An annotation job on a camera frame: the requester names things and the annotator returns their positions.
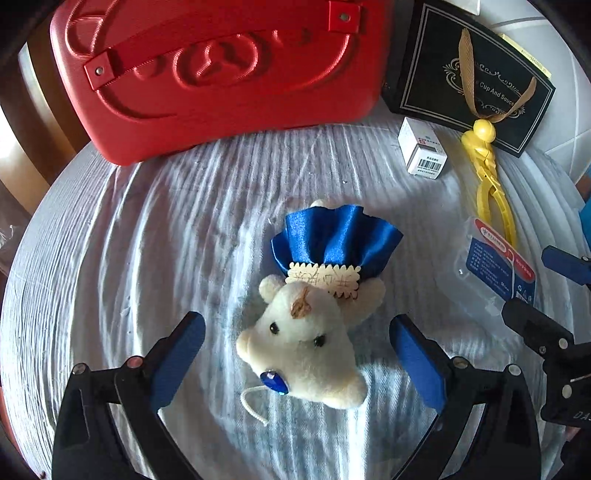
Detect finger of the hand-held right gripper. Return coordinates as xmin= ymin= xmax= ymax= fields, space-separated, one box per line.
xmin=502 ymin=298 xmax=578 ymax=356
xmin=542 ymin=246 xmax=591 ymax=291

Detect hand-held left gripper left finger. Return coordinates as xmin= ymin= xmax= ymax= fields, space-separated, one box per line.
xmin=52 ymin=311 xmax=207 ymax=480

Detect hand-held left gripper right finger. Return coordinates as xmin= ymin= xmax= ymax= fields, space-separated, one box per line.
xmin=389 ymin=314 xmax=541 ymax=480

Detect clear plastic blue-label box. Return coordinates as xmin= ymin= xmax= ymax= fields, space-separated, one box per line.
xmin=450 ymin=216 xmax=543 ymax=329

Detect blue plastic crate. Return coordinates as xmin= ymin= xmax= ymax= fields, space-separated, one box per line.
xmin=575 ymin=173 xmax=591 ymax=213

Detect cream bear plush blue dress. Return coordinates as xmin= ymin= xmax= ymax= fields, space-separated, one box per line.
xmin=235 ymin=199 xmax=403 ymax=425

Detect grey striped tablecloth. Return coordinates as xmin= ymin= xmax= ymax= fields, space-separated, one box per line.
xmin=0 ymin=111 xmax=591 ymax=480

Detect yellow duck clip tongs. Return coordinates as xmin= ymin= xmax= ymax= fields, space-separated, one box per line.
xmin=461 ymin=119 xmax=518 ymax=252

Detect small white barcode box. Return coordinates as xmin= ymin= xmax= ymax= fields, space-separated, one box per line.
xmin=398 ymin=116 xmax=451 ymax=180

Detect yellowish flat box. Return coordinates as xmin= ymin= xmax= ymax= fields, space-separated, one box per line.
xmin=499 ymin=32 xmax=550 ymax=72

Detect black paper gift bag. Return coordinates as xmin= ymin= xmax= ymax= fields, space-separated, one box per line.
xmin=381 ymin=2 xmax=556 ymax=158

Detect red bear-embossed carry case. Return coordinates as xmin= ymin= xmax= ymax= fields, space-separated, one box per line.
xmin=50 ymin=0 xmax=395 ymax=166

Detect wooden chair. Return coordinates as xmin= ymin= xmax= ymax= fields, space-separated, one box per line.
xmin=0 ymin=44 xmax=95 ymax=185

